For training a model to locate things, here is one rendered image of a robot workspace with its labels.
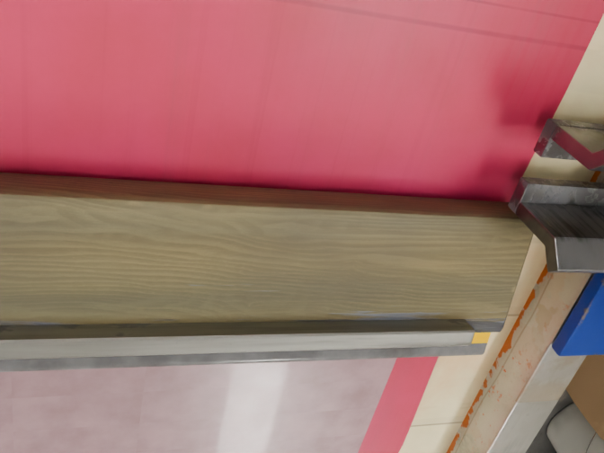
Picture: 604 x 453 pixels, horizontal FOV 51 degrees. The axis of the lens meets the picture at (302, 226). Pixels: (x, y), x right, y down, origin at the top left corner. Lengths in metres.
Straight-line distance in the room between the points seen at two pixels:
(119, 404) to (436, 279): 0.21
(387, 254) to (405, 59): 0.10
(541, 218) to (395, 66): 0.11
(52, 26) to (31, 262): 0.10
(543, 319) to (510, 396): 0.07
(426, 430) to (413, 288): 0.20
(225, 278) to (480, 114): 0.16
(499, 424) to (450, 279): 0.17
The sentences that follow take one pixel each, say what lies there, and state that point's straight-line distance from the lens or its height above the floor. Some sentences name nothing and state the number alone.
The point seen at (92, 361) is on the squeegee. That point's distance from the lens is 0.34.
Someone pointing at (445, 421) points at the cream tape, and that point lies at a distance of 0.54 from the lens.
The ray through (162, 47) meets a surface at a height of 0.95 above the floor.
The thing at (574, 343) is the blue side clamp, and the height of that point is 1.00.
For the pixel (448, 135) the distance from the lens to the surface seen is 0.36.
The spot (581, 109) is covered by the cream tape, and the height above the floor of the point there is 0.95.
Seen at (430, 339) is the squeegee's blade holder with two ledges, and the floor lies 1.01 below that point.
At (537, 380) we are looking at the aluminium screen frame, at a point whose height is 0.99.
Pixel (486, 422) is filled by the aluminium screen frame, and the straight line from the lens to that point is 0.52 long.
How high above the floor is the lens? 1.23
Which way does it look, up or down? 51 degrees down
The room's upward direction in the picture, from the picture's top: 156 degrees clockwise
